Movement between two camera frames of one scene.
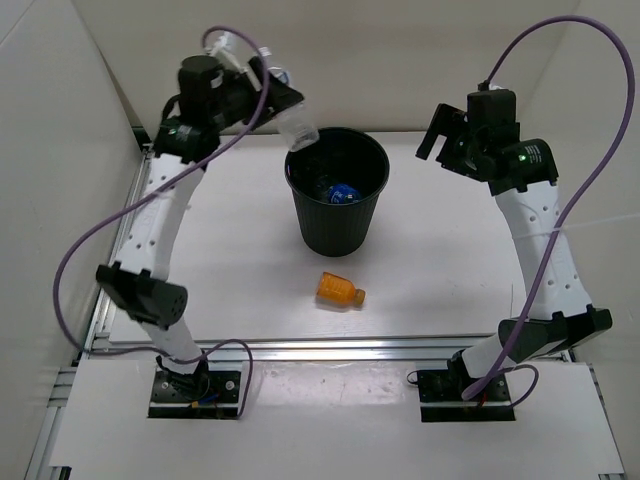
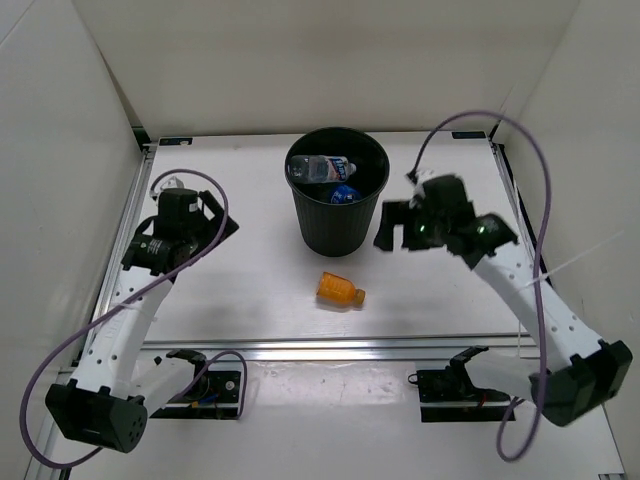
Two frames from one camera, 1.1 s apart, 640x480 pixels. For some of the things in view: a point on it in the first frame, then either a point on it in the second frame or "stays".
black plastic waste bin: [341, 155] stays
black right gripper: [444, 121] to [394, 213]
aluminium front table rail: [328, 349] stays
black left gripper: [278, 94] to [215, 209]
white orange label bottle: [293, 119] to [320, 168]
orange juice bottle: [339, 290] stays
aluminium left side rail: [137, 185] stays
